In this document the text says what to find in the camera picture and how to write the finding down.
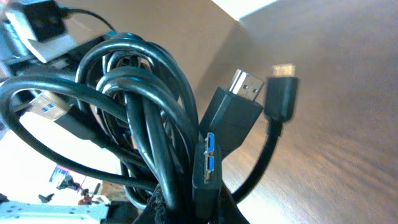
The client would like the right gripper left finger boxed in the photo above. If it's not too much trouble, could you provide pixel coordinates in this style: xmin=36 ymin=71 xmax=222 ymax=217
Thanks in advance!
xmin=133 ymin=185 xmax=173 ymax=224

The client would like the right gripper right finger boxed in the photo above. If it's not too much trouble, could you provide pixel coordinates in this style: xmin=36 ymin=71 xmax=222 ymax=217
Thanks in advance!
xmin=214 ymin=184 xmax=249 ymax=224

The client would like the thick black USB cable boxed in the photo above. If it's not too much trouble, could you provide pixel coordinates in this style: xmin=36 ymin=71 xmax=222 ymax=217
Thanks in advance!
xmin=0 ymin=32 xmax=265 ymax=220

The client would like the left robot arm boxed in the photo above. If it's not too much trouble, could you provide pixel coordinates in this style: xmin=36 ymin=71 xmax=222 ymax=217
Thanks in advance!
xmin=1 ymin=19 xmax=38 ymax=78

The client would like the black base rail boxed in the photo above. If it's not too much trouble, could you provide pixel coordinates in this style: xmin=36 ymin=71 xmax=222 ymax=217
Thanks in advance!
xmin=1 ymin=201 xmax=109 ymax=224

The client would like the left camera cable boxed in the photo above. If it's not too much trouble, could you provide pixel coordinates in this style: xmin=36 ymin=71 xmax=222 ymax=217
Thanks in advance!
xmin=60 ymin=7 xmax=116 ymax=32

